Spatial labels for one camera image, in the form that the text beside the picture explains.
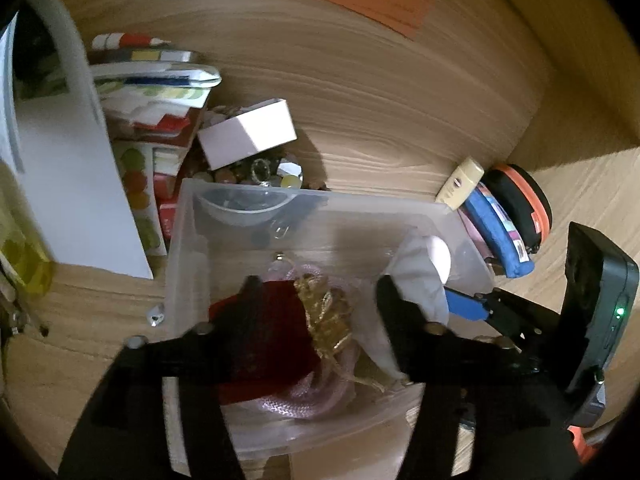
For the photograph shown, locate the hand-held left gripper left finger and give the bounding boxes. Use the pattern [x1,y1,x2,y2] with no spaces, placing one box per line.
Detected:
[57,276,281,480]

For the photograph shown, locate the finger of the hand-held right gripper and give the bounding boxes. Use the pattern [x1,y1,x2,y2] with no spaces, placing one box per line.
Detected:
[444,287,568,368]

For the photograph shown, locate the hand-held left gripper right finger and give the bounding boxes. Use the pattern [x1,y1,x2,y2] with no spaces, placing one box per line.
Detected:
[375,276,576,480]

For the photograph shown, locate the white cloth pouch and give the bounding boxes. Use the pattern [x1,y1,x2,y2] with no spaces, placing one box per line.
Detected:
[350,232,452,382]

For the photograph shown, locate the red cloth pouch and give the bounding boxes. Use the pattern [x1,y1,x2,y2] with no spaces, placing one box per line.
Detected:
[207,280,322,406]

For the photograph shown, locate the clear plastic storage box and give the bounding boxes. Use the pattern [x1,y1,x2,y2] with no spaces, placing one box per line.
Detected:
[162,177,496,478]

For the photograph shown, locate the wooden desktop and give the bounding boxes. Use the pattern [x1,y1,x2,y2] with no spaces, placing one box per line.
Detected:
[0,0,640,480]

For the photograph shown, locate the white oval object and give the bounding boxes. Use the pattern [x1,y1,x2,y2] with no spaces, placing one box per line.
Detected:
[426,235,453,284]

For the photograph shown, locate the gold ribbon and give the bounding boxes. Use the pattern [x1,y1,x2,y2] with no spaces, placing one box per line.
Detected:
[292,272,388,392]

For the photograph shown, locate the pink flat packet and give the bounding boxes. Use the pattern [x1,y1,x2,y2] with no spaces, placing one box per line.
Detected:
[457,207,502,273]

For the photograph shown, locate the blue pencil case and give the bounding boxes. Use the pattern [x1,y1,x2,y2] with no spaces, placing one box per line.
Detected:
[462,182,536,280]

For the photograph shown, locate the orange and black round case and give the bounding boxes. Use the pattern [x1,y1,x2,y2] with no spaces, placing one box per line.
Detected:
[482,163,553,255]

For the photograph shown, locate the cream tube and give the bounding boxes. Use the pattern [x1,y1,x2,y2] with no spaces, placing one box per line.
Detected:
[433,156,485,211]

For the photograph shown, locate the small white cardboard box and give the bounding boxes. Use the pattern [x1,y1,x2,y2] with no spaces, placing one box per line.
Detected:
[197,98,298,171]

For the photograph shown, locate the red and white sticky packets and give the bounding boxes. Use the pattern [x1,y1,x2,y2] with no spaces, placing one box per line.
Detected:
[106,89,209,148]

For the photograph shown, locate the white board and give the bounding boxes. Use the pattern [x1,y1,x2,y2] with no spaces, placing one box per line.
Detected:
[14,0,155,281]

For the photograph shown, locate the yellow transparent object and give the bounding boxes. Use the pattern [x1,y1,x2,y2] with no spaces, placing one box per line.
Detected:
[0,192,54,297]

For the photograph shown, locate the white packet with blue stripe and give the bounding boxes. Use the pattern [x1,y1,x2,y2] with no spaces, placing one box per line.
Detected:
[91,62,222,92]

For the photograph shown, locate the colour sticky flag packet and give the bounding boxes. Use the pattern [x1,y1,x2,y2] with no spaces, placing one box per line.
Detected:
[89,48,202,67]

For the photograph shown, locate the white and red glue tube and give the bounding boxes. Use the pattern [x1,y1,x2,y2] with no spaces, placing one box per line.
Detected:
[91,32,172,52]

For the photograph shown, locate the pink braided cable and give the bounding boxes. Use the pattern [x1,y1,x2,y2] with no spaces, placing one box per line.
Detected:
[249,259,362,422]

